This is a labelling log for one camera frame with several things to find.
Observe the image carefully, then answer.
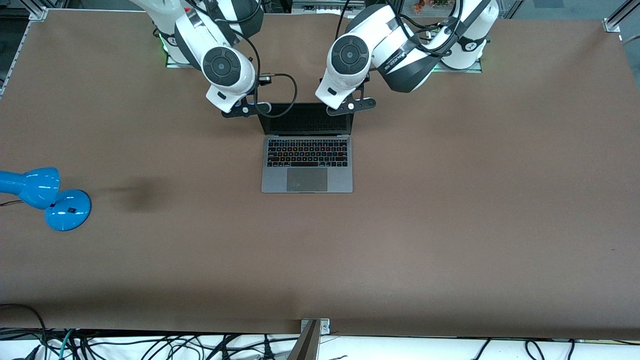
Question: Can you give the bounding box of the grey laptop computer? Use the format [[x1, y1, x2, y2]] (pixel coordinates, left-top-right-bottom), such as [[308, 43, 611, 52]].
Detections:
[[260, 102, 354, 194]]

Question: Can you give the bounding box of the grey background equipment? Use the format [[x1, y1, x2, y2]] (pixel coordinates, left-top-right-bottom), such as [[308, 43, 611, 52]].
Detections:
[[291, 0, 367, 15]]

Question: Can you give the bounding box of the blue desk lamp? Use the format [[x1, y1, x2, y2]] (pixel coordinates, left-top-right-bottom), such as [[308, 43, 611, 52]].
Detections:
[[0, 167, 92, 232]]

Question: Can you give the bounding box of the grey metal bar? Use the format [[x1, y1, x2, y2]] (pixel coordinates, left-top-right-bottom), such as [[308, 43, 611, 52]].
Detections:
[[286, 320, 321, 360]]

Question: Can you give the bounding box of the white sheet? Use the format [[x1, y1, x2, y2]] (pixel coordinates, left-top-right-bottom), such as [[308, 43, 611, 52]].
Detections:
[[0, 327, 640, 360]]

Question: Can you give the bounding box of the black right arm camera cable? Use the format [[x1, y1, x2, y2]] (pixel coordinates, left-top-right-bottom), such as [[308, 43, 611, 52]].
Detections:
[[239, 27, 299, 119]]

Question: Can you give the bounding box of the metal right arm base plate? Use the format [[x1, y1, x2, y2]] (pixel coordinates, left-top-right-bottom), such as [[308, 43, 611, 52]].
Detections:
[[165, 46, 202, 69]]

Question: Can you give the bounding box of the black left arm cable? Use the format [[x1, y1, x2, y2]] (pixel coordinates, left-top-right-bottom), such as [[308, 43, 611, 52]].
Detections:
[[337, 0, 463, 57]]

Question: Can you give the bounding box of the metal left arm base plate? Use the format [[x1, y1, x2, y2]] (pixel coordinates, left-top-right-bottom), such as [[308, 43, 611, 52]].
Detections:
[[432, 58, 484, 74]]

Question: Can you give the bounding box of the metal table edge bracket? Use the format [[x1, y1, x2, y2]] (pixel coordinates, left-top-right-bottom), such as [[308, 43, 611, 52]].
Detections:
[[300, 318, 331, 336]]

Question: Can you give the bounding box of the aluminium frame profile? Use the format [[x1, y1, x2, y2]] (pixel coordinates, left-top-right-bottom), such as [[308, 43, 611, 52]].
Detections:
[[20, 0, 49, 22], [602, 0, 640, 34]]

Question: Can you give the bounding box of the thick black floor cable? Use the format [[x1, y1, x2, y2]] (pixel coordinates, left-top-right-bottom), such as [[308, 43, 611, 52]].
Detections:
[[0, 303, 49, 360]]

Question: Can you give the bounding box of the teal cable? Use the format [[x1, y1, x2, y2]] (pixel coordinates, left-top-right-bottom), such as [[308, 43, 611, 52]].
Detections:
[[58, 328, 77, 360]]

